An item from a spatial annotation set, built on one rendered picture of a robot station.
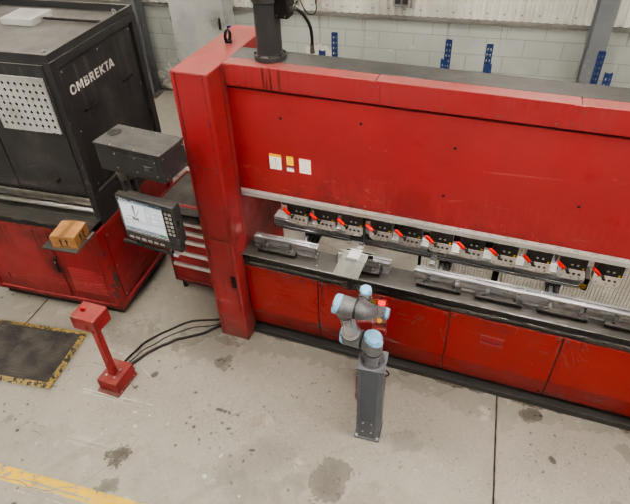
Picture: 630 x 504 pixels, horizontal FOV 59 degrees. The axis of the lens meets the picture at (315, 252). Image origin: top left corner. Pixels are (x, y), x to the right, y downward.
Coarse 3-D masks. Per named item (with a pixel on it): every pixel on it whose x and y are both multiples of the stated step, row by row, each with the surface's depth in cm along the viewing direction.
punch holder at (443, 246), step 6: (432, 234) 361; (438, 234) 359; (444, 234) 357; (450, 234) 356; (438, 240) 362; (444, 240) 360; (450, 240) 359; (432, 246) 366; (438, 246) 366; (444, 246) 363; (450, 246) 361; (438, 252) 368; (444, 252) 366; (450, 252) 364
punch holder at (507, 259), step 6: (498, 246) 349; (504, 246) 347; (510, 246) 345; (498, 252) 351; (504, 252) 350; (510, 252) 348; (516, 252) 347; (492, 258) 355; (504, 258) 352; (510, 258) 351; (498, 264) 357; (504, 264) 355; (510, 264) 354
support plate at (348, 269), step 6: (348, 252) 398; (342, 258) 393; (360, 258) 392; (366, 258) 392; (342, 264) 388; (348, 264) 388; (354, 264) 388; (360, 264) 388; (336, 270) 384; (342, 270) 383; (348, 270) 383; (354, 270) 383; (360, 270) 383; (342, 276) 379; (348, 276) 379; (354, 276) 378
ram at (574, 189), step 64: (256, 128) 358; (320, 128) 341; (384, 128) 326; (448, 128) 312; (512, 128) 299; (320, 192) 372; (384, 192) 354; (448, 192) 337; (512, 192) 322; (576, 192) 309; (576, 256) 334
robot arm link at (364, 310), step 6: (360, 300) 305; (360, 306) 302; (366, 306) 303; (372, 306) 306; (378, 306) 326; (360, 312) 302; (366, 312) 303; (372, 312) 305; (378, 312) 312; (384, 312) 336; (360, 318) 304; (366, 318) 305; (372, 318) 308; (384, 318) 340
